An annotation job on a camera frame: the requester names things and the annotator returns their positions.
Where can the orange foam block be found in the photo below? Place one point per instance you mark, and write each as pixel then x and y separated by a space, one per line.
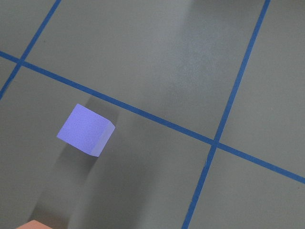
pixel 33 224

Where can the purple foam block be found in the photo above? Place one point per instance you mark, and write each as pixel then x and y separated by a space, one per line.
pixel 86 130

